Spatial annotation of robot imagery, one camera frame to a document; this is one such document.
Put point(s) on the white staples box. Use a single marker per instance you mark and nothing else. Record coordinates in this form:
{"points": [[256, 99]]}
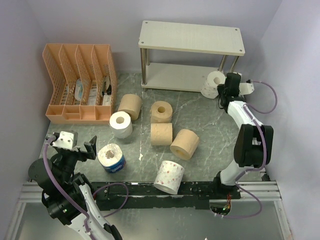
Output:
{"points": [[106, 100]]}

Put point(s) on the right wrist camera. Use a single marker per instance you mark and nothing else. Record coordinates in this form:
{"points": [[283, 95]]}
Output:
{"points": [[246, 88]]}

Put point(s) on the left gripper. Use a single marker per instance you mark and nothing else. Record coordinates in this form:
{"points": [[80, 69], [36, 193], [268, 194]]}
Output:
{"points": [[81, 155]]}

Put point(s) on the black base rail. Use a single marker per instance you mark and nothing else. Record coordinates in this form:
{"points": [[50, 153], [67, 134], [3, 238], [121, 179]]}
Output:
{"points": [[143, 195]]}

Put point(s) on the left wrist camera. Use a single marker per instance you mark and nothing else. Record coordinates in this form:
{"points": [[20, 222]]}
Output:
{"points": [[66, 140]]}

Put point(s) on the orange plastic desk organizer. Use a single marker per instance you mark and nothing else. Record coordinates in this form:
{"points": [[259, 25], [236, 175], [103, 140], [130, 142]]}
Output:
{"points": [[84, 83]]}

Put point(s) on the plain white paper roll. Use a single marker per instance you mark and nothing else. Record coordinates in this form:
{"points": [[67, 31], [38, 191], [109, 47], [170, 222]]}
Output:
{"points": [[121, 124]]}

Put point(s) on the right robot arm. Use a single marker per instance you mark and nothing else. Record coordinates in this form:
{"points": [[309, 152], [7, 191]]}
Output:
{"points": [[252, 150]]}

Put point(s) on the black white brush tools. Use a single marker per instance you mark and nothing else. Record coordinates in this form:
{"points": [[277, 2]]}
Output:
{"points": [[106, 86]]}

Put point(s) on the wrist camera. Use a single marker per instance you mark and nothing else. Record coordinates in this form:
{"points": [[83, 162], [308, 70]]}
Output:
{"points": [[246, 88], [66, 140]]}

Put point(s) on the white two-tier shelf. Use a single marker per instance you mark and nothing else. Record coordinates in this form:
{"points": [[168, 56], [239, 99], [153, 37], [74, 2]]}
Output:
{"points": [[179, 56]]}

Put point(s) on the white roll blue wrapper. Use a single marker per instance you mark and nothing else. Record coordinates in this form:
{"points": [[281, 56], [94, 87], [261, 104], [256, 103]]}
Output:
{"points": [[111, 158]]}

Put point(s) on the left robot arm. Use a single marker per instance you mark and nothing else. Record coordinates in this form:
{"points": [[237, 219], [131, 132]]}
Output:
{"points": [[69, 196]]}

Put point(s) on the white paper packet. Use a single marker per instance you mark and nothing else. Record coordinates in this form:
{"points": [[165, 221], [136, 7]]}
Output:
{"points": [[92, 95]]}

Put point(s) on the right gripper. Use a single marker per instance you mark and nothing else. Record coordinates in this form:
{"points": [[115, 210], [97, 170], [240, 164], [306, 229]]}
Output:
{"points": [[220, 87]]}

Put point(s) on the brown roll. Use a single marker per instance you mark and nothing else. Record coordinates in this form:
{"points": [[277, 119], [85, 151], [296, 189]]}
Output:
{"points": [[131, 104], [185, 144], [161, 112], [161, 134]]}

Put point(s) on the white roll red dots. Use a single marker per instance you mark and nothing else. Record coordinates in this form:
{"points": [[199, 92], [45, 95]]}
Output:
{"points": [[169, 177]]}

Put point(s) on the blue correction tape pack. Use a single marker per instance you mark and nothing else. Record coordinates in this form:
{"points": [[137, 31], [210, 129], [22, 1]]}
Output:
{"points": [[78, 90]]}

